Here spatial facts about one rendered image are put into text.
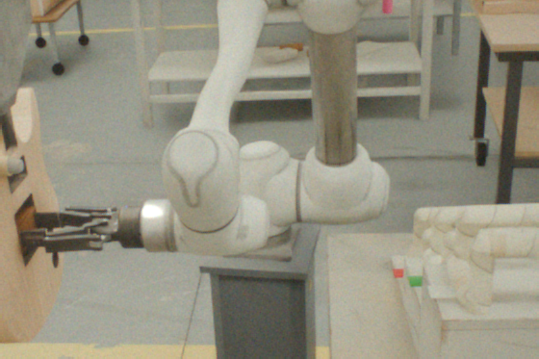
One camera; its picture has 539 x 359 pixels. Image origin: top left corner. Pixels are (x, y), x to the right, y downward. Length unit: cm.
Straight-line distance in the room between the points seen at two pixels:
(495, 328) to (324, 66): 78
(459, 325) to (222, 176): 38
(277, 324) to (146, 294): 126
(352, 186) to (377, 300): 52
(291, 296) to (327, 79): 59
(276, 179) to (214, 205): 78
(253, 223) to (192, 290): 199
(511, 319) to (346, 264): 51
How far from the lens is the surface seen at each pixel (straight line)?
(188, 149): 113
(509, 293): 116
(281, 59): 515
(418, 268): 136
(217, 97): 127
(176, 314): 312
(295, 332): 209
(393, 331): 136
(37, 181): 147
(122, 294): 328
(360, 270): 153
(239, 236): 129
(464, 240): 114
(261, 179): 194
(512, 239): 107
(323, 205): 194
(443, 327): 110
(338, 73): 171
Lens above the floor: 171
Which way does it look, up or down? 25 degrees down
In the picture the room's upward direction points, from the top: 5 degrees counter-clockwise
